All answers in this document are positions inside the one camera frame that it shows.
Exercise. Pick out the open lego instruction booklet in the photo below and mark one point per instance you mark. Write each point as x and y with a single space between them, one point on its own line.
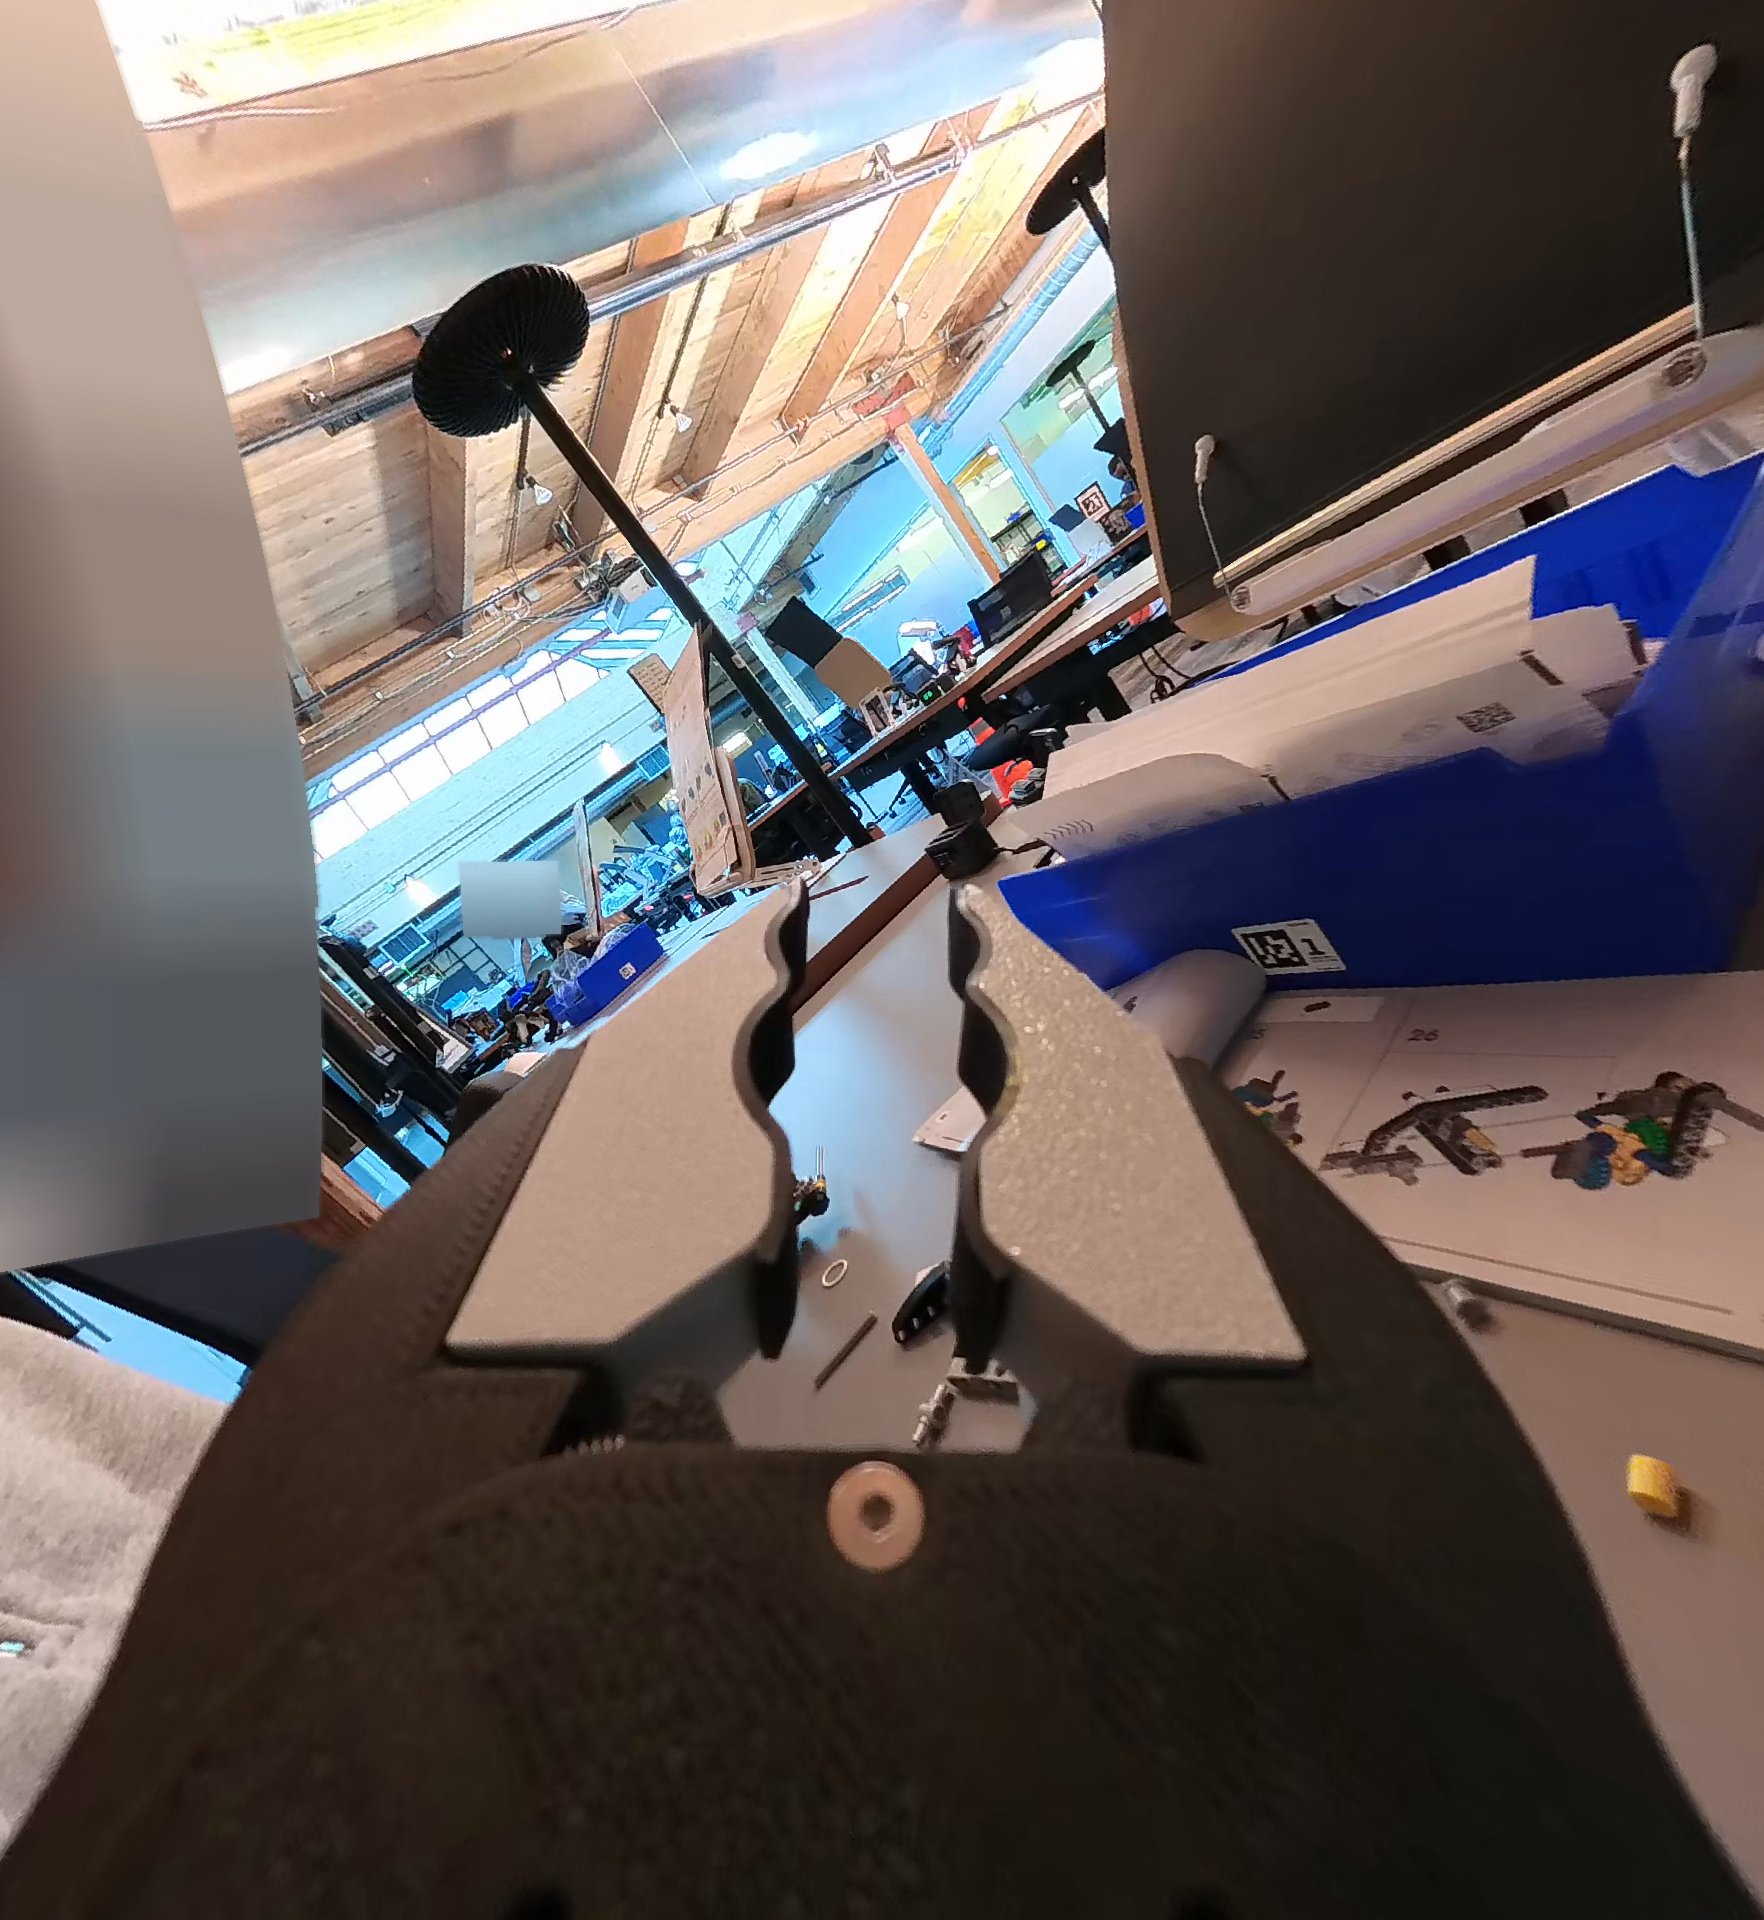
1498 1246

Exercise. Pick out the black computer monitor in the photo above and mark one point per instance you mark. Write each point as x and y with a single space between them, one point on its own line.
1008 598

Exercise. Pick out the person's grey fleece jacket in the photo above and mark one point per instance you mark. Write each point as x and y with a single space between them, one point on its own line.
41 1501

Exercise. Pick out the silver ventilation duct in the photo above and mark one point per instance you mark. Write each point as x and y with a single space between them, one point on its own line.
522 149

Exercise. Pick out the small black device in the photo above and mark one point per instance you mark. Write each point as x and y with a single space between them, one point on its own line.
961 839

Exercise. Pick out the pile of white paper bags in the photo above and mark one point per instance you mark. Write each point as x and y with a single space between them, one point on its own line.
1348 720

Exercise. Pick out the brown cardboard sign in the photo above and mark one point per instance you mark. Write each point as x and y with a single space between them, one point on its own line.
702 781

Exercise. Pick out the small blue bin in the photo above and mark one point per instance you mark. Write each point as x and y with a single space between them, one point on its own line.
620 968

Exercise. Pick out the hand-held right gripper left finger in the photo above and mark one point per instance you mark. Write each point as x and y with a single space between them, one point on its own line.
627 1170

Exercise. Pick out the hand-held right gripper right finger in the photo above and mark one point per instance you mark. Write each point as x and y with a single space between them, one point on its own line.
1123 1185

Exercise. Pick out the black floor lamp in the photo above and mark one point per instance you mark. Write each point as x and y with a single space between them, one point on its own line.
500 349
1070 188

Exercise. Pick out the black board book stand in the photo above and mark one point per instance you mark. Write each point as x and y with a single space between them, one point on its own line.
1421 225

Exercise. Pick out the scattered loose lego pieces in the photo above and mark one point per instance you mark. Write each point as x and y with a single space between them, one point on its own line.
919 1305

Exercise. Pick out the blue plastic storage bin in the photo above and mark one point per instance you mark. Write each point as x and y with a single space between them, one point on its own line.
1421 886

